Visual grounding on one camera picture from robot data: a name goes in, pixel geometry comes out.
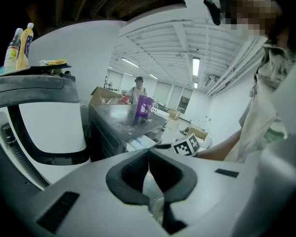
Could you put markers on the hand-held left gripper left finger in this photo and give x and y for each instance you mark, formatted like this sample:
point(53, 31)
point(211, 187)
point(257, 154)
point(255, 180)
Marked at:
point(116, 181)

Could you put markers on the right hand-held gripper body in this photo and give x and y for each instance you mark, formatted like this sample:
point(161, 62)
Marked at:
point(186, 146)

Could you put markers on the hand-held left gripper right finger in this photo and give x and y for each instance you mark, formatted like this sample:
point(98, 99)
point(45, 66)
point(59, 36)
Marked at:
point(185, 181)

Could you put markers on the grey detergent drawer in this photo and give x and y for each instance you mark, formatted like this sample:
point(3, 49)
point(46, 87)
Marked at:
point(27, 88)

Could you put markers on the person's right forearm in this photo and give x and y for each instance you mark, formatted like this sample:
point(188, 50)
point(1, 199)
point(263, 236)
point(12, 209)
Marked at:
point(219, 149)

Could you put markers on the white washing machine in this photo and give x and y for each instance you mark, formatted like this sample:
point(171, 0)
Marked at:
point(51, 127)

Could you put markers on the small cardboard box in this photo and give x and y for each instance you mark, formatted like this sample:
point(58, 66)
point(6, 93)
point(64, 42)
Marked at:
point(173, 114)

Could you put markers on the white papers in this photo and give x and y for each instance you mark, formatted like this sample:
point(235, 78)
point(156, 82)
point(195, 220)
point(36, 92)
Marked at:
point(140, 142)

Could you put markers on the purple bucket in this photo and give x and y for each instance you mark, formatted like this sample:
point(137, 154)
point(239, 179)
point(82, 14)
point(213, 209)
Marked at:
point(144, 107)

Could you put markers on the long ceiling light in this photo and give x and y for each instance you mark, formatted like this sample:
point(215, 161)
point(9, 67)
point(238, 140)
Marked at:
point(130, 62)
point(153, 76)
point(196, 66)
point(196, 85)

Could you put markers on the black cabinet with metal top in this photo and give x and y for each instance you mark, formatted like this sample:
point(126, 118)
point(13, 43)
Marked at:
point(118, 117)

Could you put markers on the red packet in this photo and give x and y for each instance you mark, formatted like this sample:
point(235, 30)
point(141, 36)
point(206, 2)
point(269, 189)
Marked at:
point(125, 99)

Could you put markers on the person's beige shirt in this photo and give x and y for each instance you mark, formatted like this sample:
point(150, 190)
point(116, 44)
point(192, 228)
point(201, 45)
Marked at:
point(259, 117)

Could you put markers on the open cardboard box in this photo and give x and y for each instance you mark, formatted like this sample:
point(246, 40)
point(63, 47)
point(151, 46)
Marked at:
point(101, 97)

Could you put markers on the black tray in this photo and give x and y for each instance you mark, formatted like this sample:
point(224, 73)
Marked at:
point(51, 67)

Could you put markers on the yellow cloth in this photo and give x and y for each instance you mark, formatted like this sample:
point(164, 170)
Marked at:
point(56, 62)

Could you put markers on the yellow drink bottle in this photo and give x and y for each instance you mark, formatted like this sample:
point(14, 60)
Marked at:
point(24, 51)

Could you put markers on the clear bottle with red label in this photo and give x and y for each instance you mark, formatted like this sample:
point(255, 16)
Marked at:
point(11, 51)

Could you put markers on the black head-worn camera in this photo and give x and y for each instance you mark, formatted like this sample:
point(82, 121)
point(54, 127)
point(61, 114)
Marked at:
point(213, 9)

